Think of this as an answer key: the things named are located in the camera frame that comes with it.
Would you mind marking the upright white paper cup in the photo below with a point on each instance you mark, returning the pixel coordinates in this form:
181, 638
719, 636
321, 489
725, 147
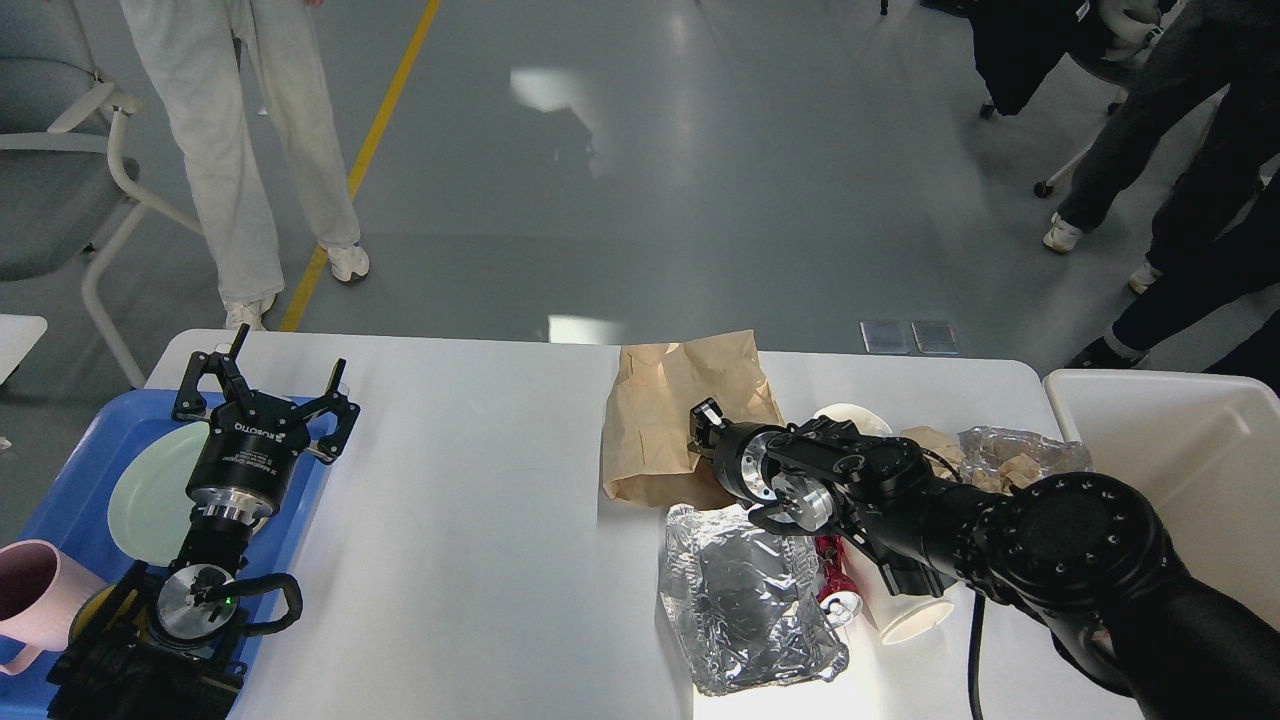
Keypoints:
867, 423

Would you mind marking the white plastic bin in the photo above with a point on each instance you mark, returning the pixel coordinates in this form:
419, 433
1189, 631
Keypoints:
1199, 452

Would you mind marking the blue-grey HOME mug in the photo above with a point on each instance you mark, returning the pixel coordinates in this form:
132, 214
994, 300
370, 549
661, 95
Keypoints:
109, 605

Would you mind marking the lying white paper cup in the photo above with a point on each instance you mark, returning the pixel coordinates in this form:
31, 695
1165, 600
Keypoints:
896, 617

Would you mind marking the pink ribbed mug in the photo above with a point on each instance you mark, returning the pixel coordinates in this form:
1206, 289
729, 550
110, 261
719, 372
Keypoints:
42, 592

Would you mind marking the red crumpled wrapper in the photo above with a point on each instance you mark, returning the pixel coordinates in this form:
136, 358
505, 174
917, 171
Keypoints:
837, 586

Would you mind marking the right metal floor plate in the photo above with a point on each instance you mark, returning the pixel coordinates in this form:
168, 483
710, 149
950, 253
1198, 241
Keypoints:
935, 338

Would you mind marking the grey office chair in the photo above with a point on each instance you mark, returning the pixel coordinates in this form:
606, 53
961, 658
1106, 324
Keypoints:
66, 184

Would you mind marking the crumpled brown paper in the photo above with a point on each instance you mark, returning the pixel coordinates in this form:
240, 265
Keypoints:
944, 444

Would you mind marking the left metal floor plate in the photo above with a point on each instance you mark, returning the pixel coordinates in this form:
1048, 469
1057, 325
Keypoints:
884, 338

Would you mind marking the white side table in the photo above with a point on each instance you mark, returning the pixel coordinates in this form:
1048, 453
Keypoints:
19, 334

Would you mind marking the clear plastic bag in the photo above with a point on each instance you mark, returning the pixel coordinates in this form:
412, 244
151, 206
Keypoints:
989, 447

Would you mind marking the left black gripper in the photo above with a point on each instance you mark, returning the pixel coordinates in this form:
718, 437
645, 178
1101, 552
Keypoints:
245, 460

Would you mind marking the person in black trousers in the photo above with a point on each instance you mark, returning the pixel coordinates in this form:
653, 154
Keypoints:
1202, 264

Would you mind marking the green plate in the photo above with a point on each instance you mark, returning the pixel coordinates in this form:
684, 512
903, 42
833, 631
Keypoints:
149, 509

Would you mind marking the metal floor plate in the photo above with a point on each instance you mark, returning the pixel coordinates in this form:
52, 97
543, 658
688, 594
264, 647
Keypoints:
935, 338
884, 338

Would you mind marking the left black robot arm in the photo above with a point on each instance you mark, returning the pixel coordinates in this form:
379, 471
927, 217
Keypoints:
165, 642

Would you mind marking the aluminium foil tray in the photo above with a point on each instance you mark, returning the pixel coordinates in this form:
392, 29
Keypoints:
743, 603

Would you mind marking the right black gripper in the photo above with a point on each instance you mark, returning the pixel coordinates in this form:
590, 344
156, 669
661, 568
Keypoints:
737, 452

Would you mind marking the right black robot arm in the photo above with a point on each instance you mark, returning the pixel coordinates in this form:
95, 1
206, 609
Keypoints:
1080, 552

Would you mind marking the brown paper in plastic bag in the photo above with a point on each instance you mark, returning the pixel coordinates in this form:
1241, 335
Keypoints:
1016, 473

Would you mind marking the person in light trousers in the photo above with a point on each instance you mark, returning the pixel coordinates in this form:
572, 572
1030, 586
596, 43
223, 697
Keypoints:
188, 49

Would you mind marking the brown paper bag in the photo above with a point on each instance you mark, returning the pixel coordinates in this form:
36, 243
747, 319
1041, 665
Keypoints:
646, 459

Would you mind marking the chair with black jacket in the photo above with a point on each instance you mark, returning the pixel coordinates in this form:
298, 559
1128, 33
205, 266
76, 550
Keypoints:
1017, 43

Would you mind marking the person in dark trousers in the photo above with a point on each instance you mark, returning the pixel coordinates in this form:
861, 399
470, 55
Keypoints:
1214, 47

